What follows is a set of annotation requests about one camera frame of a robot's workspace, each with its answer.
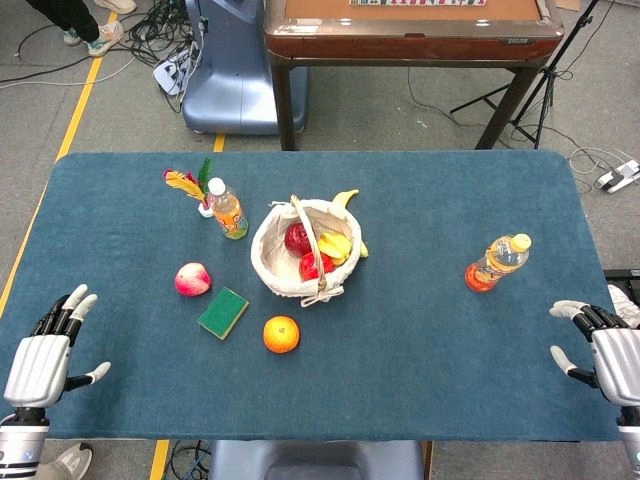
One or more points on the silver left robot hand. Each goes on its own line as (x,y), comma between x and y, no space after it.
(37,367)

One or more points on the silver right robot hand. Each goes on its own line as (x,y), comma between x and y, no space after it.
(617,360)

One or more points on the yellow lemon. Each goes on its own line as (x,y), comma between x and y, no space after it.
(281,334)

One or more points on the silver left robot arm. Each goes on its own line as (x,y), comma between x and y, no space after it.
(22,445)

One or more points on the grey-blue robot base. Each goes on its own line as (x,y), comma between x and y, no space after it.
(315,460)

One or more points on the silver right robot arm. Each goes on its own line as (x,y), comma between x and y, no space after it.
(631,445)

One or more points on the wicker basket with cloth liner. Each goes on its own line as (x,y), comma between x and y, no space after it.
(272,260)

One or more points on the grey shoe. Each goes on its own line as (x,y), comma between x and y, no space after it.
(70,460)

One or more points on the yellow-capped orange drink bottle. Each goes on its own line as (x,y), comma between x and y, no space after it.
(497,262)

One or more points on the pink peach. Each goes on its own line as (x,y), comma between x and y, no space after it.
(192,279)

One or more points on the white floor power strip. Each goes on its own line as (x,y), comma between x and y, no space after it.
(617,177)

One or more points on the green and yellow sponge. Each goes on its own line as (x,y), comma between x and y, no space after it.
(223,312)

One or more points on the blue table cloth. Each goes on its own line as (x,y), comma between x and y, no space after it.
(400,350)

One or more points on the white-capped orange drink bottle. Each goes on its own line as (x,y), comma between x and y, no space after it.
(228,212)

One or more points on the dark red apple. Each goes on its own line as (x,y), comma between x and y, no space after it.
(297,239)

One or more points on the bright red fruit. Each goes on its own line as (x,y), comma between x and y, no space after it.
(313,269)

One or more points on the black tripod stand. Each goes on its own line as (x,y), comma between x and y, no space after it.
(545,75)

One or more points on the yellow star fruit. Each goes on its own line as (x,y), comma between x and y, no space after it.
(335,245)

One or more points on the yellow banana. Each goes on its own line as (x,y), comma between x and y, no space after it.
(345,198)

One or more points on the white power strip with plugs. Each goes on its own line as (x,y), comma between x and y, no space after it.
(170,72)

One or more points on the white and teal sneaker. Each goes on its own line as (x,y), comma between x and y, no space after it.
(72,36)
(106,39)

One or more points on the blue machine base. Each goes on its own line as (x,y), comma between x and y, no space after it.
(235,75)

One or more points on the person's dark trouser leg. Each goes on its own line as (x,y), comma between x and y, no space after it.
(70,12)

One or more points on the light beige shoe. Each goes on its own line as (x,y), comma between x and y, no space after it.
(117,5)

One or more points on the brown mahjong table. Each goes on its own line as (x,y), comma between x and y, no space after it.
(400,42)

